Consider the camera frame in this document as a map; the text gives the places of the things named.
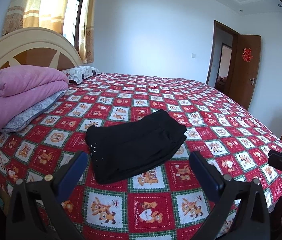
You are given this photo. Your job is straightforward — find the window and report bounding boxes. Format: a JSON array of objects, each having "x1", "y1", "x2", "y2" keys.
[{"x1": 63, "y1": 0, "x2": 82, "y2": 46}]

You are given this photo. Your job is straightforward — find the cream wooden headboard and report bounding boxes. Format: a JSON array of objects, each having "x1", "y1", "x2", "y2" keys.
[{"x1": 0, "y1": 27, "x2": 83, "y2": 70}]

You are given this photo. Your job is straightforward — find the red patchwork bear bedspread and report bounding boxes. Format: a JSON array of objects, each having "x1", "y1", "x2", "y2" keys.
[{"x1": 0, "y1": 73, "x2": 282, "y2": 239}]

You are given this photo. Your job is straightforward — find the yellow curtain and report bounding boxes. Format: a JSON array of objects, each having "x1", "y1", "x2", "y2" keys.
[{"x1": 2, "y1": 0, "x2": 95, "y2": 63}]

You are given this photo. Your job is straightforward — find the pink folded blanket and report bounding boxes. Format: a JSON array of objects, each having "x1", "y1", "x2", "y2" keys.
[{"x1": 0, "y1": 65, "x2": 69, "y2": 130}]

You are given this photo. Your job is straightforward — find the brown wooden door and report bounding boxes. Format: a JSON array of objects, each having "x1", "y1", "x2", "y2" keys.
[{"x1": 228, "y1": 35, "x2": 262, "y2": 109}]

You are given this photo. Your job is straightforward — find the black pants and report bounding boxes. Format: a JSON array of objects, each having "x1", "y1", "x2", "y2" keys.
[{"x1": 85, "y1": 109, "x2": 187, "y2": 184}]

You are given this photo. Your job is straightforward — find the grey patterned pillow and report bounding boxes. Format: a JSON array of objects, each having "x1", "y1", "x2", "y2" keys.
[{"x1": 0, "y1": 90, "x2": 66, "y2": 133}]

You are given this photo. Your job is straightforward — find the grey white pillow far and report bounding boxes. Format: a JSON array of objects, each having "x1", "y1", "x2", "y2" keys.
[{"x1": 62, "y1": 65, "x2": 101, "y2": 85}]

